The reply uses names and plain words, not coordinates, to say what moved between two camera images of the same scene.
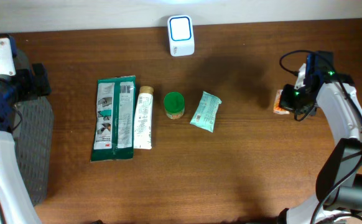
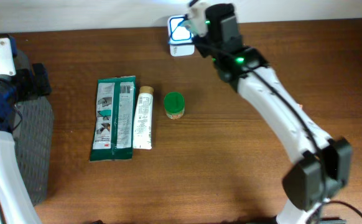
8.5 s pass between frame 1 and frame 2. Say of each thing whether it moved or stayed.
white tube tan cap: stayed
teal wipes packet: moved
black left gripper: stayed
